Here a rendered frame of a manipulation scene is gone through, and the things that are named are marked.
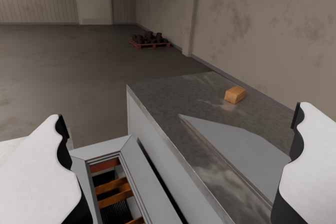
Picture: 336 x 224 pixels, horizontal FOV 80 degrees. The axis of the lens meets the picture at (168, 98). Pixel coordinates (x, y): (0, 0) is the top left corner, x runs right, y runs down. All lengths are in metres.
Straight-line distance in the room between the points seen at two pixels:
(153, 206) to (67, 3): 8.94
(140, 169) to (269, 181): 0.49
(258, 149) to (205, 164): 0.19
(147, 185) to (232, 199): 0.36
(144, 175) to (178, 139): 0.24
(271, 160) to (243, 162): 0.09
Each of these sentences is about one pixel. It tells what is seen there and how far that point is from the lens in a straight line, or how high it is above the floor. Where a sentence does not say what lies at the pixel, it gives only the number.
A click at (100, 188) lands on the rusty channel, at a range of 1.04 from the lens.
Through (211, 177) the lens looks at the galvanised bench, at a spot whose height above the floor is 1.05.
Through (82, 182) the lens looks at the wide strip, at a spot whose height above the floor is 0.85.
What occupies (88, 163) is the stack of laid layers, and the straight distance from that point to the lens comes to 0.98.
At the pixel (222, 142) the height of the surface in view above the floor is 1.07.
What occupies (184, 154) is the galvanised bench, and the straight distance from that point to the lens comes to 0.68.
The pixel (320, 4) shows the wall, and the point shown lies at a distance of 3.25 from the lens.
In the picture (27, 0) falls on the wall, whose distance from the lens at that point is 9.44.
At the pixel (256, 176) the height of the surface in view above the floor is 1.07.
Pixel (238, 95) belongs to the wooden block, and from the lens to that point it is 1.02.
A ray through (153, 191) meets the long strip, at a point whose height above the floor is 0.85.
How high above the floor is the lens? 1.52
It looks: 28 degrees down
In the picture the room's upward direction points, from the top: 4 degrees clockwise
